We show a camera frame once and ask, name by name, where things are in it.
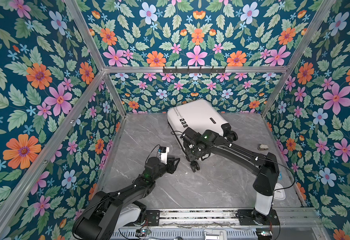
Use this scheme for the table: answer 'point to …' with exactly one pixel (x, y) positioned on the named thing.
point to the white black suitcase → (199, 115)
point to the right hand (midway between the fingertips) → (191, 153)
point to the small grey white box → (263, 147)
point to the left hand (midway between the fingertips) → (179, 156)
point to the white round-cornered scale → (279, 194)
